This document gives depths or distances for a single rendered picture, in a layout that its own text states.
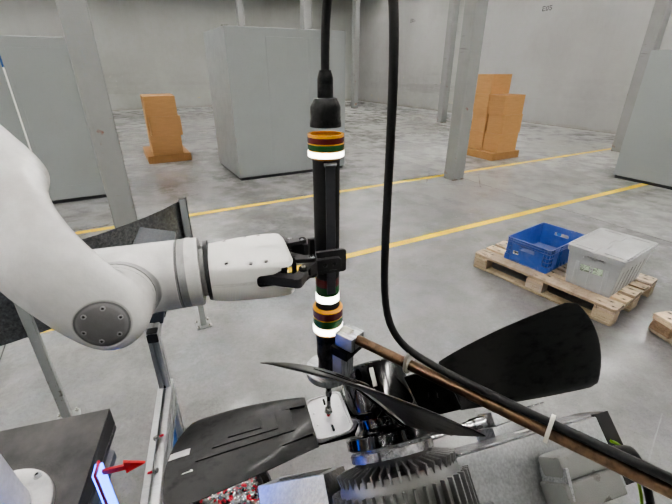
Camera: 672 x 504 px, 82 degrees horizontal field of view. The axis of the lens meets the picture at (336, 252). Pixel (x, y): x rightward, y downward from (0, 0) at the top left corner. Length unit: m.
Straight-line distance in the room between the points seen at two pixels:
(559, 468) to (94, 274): 0.69
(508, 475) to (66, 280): 0.69
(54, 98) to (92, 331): 6.04
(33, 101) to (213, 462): 6.01
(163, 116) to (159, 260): 8.07
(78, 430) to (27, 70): 5.64
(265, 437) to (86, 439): 0.49
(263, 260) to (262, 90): 6.27
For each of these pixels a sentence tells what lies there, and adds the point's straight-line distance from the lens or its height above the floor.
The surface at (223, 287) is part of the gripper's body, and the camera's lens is 0.47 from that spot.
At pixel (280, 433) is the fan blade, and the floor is 1.19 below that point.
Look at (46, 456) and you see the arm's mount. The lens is 1.09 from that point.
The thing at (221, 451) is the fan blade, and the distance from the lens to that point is 0.70.
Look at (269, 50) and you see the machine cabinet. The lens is 6.73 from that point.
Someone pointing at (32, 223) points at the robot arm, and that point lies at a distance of 0.43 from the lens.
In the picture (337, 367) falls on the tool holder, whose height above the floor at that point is 1.32.
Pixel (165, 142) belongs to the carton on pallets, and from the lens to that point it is 8.59.
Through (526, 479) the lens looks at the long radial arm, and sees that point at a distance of 0.80.
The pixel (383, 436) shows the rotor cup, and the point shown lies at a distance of 0.67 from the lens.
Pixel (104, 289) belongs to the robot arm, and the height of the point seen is 1.53.
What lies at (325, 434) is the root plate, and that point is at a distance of 0.69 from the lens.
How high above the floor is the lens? 1.71
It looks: 25 degrees down
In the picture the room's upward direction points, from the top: straight up
